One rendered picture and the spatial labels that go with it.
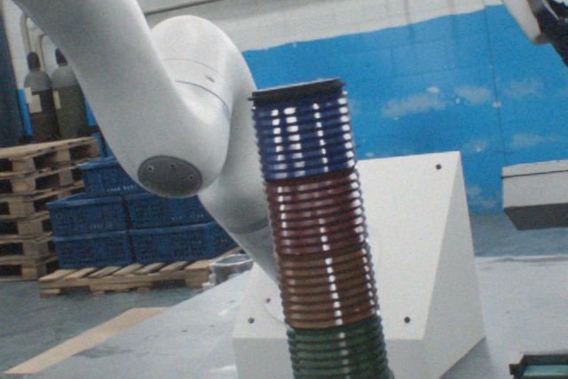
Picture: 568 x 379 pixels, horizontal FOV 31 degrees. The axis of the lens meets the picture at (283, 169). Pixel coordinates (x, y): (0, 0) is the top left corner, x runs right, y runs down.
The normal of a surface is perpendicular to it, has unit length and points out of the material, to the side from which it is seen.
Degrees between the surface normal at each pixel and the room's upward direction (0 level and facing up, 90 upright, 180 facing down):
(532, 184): 58
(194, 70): 53
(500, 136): 90
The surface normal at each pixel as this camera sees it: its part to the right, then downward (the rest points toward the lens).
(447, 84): -0.51, 0.17
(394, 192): -0.47, -0.58
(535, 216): -0.08, 0.92
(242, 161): -0.15, -0.27
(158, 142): -0.12, 0.38
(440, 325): 0.85, -0.08
